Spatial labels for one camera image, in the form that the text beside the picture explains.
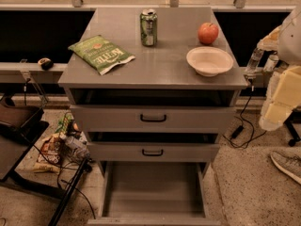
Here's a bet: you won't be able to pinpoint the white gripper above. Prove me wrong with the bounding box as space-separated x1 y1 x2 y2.
259 66 301 131

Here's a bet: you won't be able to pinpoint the green soda can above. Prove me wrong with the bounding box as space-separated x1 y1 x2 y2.
140 8 157 46

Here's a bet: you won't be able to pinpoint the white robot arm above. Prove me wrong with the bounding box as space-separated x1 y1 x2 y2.
257 5 301 131

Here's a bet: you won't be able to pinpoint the grey drawer cabinet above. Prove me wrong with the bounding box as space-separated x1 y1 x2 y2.
57 6 248 181

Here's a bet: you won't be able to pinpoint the grey open bottom drawer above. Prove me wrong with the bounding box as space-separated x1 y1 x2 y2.
87 162 220 226

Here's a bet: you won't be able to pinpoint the grey middle drawer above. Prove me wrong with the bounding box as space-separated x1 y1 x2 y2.
87 142 219 162

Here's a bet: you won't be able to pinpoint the grey top drawer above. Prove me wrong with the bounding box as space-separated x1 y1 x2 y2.
71 105 235 134

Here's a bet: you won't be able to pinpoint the black rolling stand leg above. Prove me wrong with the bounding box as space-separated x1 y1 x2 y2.
284 110 301 147

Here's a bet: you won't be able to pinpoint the clear plastic water bottle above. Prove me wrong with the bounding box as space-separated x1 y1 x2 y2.
244 48 264 79

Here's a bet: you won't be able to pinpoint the grey sneaker shoe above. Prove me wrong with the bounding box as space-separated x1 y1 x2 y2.
270 152 301 185

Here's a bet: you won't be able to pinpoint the white paper bowl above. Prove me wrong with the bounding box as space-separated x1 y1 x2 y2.
186 46 234 77

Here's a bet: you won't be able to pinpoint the red apple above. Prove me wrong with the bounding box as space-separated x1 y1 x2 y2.
198 23 219 44

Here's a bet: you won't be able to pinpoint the green Kettle chips bag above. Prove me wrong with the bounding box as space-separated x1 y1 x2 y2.
69 35 135 75

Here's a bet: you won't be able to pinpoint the crumpled plastic bottle on floor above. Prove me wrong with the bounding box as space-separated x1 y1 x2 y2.
59 134 90 162

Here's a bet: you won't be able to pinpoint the green snack packet on floor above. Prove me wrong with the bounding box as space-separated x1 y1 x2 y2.
55 112 73 134

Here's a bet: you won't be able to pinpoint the snack bag on floor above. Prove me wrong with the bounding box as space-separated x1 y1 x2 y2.
33 134 63 174

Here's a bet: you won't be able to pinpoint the black yellow tape measure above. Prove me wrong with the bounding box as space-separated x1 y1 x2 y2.
38 57 54 71

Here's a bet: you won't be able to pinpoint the black power cable adapter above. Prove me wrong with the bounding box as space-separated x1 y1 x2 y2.
222 82 267 150

